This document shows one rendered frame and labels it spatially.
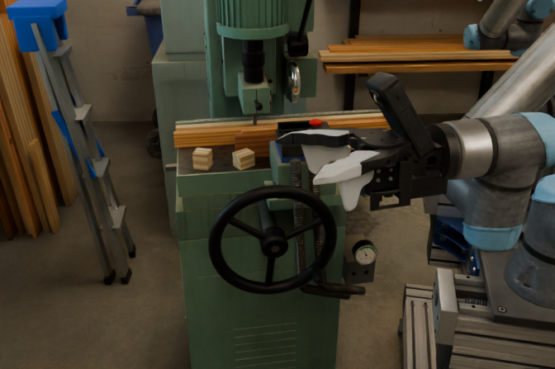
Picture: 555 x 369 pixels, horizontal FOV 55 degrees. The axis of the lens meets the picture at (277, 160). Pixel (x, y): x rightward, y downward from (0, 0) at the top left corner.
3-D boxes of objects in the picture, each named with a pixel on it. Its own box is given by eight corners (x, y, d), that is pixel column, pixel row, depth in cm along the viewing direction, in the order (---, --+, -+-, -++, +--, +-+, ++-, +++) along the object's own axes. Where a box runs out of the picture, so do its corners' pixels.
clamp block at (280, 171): (275, 200, 123) (275, 165, 118) (268, 172, 134) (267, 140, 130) (338, 195, 125) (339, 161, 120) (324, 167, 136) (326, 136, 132)
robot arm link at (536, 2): (526, 23, 151) (533, -8, 147) (509, 15, 160) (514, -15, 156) (553, 22, 151) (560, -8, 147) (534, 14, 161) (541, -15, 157)
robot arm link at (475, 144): (495, 127, 63) (457, 111, 71) (461, 130, 62) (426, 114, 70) (489, 185, 66) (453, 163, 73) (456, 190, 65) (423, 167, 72)
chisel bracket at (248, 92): (243, 120, 135) (242, 88, 131) (238, 101, 147) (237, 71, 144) (272, 118, 136) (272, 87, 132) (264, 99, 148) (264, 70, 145)
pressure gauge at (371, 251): (353, 272, 140) (355, 246, 136) (349, 262, 143) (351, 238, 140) (376, 269, 141) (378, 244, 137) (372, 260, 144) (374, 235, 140)
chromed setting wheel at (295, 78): (291, 110, 149) (291, 67, 143) (283, 94, 160) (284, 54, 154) (301, 109, 149) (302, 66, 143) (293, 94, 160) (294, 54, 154)
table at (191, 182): (176, 219, 121) (173, 196, 118) (177, 158, 148) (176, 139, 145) (429, 198, 129) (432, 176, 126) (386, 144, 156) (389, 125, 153)
